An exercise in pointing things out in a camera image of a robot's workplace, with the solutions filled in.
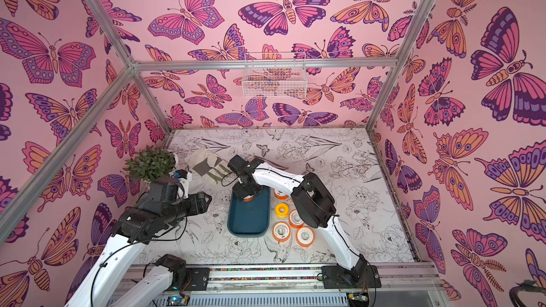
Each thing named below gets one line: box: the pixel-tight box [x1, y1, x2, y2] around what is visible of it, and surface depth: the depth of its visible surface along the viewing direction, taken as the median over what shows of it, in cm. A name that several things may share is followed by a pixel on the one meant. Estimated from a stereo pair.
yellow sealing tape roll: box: [275, 202, 290, 220], surface depth 89 cm
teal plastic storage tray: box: [226, 185, 272, 239], surface depth 89 cm
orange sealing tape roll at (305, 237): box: [295, 225, 315, 248], surface depth 83 cm
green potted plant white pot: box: [122, 144, 179, 184], surface depth 83 cm
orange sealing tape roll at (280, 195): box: [273, 188, 290, 200], surface depth 92 cm
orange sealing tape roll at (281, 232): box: [272, 221, 291, 243], surface depth 85 cm
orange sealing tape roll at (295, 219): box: [288, 208, 305, 229], surface depth 87 cm
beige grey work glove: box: [184, 147, 232, 185], surface depth 108 cm
